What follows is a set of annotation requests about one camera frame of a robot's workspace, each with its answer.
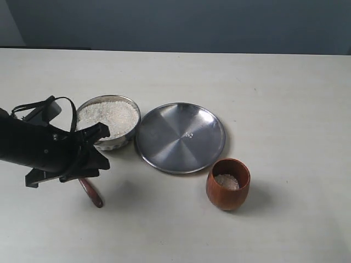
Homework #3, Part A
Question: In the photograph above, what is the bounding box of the brown wooden cup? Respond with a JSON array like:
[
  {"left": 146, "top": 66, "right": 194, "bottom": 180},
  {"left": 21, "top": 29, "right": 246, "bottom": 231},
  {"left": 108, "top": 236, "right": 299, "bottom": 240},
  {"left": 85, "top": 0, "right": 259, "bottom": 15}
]
[{"left": 206, "top": 158, "right": 251, "bottom": 211}]

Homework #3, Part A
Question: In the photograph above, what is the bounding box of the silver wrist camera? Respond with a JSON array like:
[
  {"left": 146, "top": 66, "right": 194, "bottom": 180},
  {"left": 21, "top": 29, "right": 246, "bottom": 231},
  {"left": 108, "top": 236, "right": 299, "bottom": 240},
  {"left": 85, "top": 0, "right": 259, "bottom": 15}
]
[{"left": 22, "top": 102, "right": 62, "bottom": 127}]

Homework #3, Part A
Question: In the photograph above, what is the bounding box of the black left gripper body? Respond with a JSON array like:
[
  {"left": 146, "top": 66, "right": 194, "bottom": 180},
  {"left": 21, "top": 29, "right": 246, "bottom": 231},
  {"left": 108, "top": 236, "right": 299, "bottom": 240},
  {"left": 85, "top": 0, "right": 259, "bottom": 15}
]
[{"left": 25, "top": 130, "right": 94, "bottom": 188}]

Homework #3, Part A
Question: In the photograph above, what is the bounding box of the dark red wooden spoon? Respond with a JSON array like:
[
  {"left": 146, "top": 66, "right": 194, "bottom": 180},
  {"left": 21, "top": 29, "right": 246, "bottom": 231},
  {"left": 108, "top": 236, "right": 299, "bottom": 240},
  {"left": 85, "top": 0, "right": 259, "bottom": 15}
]
[{"left": 79, "top": 178, "right": 104, "bottom": 208}]

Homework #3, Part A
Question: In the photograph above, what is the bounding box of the round steel plate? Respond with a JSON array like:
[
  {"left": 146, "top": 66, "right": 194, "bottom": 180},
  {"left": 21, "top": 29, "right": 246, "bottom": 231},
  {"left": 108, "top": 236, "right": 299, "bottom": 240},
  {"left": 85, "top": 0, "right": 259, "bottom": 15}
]
[{"left": 134, "top": 102, "right": 226, "bottom": 174}]

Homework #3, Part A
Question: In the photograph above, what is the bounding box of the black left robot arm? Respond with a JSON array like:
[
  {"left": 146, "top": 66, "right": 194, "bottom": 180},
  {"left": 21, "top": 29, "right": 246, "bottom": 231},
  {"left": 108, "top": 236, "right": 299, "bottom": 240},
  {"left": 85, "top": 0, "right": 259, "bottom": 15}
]
[{"left": 1, "top": 110, "right": 110, "bottom": 188}]

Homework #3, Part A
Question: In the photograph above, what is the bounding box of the steel bowl of rice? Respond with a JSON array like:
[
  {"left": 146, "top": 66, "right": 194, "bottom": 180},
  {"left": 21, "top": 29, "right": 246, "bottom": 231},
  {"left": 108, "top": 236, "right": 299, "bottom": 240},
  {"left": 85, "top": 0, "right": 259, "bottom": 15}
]
[{"left": 77, "top": 95, "right": 141, "bottom": 151}]

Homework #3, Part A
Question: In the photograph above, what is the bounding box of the black camera cable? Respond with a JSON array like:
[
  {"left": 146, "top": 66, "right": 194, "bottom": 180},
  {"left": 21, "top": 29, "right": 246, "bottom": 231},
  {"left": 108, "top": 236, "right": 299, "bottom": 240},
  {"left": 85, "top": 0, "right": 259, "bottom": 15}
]
[{"left": 11, "top": 95, "right": 88, "bottom": 179}]

